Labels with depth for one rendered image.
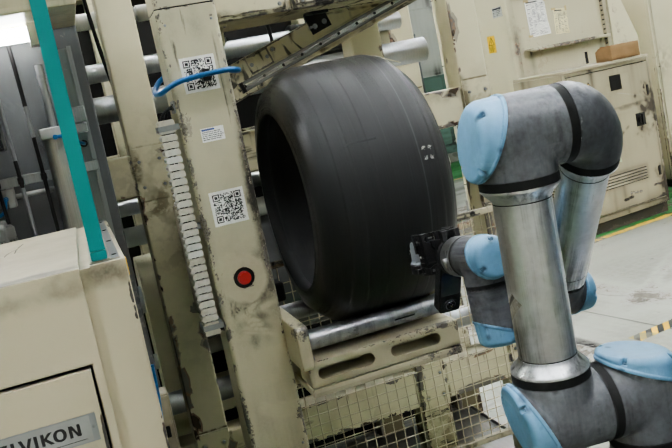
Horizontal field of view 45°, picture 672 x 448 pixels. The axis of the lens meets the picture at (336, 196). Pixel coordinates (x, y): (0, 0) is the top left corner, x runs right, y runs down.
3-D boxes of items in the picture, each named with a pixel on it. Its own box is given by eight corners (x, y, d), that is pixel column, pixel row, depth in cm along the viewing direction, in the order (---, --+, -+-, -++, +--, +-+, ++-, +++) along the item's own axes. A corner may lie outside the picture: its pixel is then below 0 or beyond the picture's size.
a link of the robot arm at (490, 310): (548, 336, 140) (534, 273, 140) (487, 352, 138) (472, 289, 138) (530, 330, 148) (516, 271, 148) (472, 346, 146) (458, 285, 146)
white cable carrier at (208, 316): (206, 337, 178) (157, 121, 172) (202, 332, 183) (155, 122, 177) (226, 331, 179) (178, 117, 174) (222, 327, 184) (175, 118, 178)
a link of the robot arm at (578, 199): (616, 53, 120) (570, 279, 152) (547, 67, 118) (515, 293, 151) (660, 96, 111) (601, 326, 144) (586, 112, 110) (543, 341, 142)
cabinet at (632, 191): (590, 239, 605) (562, 71, 590) (537, 234, 657) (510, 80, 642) (675, 210, 645) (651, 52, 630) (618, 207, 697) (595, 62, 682)
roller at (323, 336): (301, 347, 181) (307, 355, 177) (298, 329, 180) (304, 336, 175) (442, 306, 191) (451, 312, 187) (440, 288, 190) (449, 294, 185)
